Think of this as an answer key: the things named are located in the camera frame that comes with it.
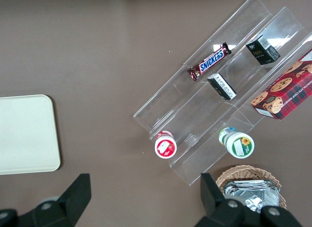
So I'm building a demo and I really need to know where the small black carton box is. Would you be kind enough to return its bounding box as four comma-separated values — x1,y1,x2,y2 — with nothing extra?
245,35,281,66
207,73,237,101

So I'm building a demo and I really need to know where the red lid yogurt cup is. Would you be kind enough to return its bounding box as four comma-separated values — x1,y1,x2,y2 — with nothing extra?
154,130,177,159

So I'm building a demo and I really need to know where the light wicker basket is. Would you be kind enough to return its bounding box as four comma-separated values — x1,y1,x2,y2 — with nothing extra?
215,165,288,213

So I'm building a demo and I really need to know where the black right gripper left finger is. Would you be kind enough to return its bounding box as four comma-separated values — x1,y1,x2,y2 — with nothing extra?
19,173,92,227

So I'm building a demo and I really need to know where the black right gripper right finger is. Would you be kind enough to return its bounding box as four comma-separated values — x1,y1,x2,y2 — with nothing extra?
194,172,246,227

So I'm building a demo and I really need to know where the beige rectangular serving tray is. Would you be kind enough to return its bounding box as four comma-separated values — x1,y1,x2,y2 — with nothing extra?
0,94,61,176

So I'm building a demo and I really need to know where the green lid yogurt cup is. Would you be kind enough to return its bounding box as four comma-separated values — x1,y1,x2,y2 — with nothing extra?
218,126,255,159

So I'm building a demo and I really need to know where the clear acrylic stepped display stand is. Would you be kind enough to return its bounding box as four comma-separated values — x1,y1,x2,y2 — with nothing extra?
133,0,312,186

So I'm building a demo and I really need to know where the red plaid cookie box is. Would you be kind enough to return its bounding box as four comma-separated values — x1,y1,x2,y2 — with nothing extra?
250,48,312,121

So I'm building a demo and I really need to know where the Snickers chocolate bar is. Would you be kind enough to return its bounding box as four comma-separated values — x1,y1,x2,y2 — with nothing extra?
187,42,232,83

